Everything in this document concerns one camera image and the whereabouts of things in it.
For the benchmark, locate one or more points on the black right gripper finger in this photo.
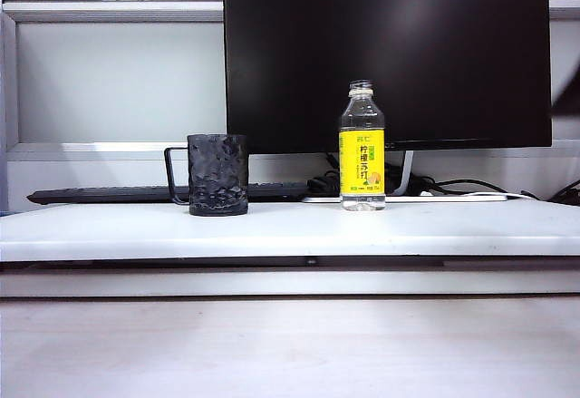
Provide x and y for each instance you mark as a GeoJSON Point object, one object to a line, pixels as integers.
{"type": "Point", "coordinates": [568, 101]}

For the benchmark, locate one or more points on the clear bottle with yellow label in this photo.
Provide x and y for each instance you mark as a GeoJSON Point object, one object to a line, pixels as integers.
{"type": "Point", "coordinates": [362, 162]}

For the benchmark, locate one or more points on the black AOC computer monitor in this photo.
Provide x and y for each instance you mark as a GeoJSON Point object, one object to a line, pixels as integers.
{"type": "Point", "coordinates": [453, 53]}

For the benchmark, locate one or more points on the black power adapter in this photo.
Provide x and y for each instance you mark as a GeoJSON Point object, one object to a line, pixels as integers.
{"type": "Point", "coordinates": [324, 185]}

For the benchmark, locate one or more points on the white raised platform board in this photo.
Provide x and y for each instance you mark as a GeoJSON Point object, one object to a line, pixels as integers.
{"type": "Point", "coordinates": [290, 230]}

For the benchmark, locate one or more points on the black computer keyboard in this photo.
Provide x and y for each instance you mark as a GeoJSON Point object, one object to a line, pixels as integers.
{"type": "Point", "coordinates": [109, 194]}

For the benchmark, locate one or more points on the silver flat base plate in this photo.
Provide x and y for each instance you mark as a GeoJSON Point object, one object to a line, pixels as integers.
{"type": "Point", "coordinates": [430, 198]}

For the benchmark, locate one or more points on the grey aluminium partition frame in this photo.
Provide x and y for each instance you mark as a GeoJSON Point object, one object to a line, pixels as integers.
{"type": "Point", "coordinates": [113, 10]}

